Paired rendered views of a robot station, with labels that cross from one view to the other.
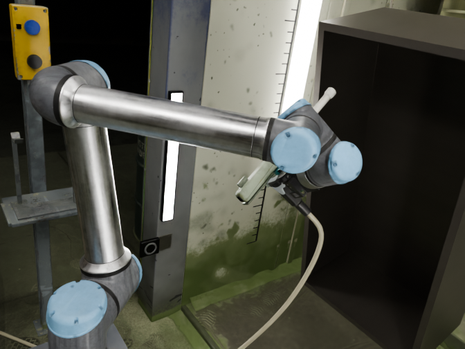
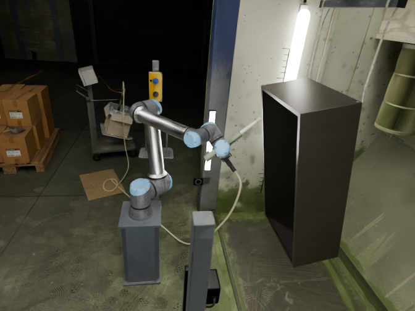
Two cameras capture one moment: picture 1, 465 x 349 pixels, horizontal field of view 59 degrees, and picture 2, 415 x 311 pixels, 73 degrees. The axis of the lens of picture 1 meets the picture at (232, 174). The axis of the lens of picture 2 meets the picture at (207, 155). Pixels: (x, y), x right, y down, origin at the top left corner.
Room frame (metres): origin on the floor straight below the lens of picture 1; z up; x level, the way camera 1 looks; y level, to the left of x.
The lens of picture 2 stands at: (-0.43, -0.86, 2.06)
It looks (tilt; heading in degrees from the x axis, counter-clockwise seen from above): 27 degrees down; 28
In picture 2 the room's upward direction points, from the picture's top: 5 degrees clockwise
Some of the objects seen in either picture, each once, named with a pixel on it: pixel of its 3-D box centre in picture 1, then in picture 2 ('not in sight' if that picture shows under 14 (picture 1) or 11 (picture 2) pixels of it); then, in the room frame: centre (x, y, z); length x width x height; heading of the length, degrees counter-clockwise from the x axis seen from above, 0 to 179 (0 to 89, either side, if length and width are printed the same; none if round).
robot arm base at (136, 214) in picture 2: not in sight; (141, 207); (0.84, 0.36, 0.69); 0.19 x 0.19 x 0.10
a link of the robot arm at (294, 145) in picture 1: (162, 118); (162, 123); (0.85, 0.17, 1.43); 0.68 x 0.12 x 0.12; 80
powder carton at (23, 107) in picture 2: not in sight; (23, 108); (1.50, 3.10, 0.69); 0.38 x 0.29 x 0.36; 41
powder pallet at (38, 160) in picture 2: not in sight; (23, 148); (1.43, 3.21, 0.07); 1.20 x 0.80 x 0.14; 46
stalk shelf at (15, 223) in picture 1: (48, 205); (156, 152); (1.48, 0.74, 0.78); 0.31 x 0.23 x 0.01; 129
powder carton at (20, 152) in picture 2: not in sight; (18, 144); (1.22, 2.84, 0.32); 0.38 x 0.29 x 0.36; 46
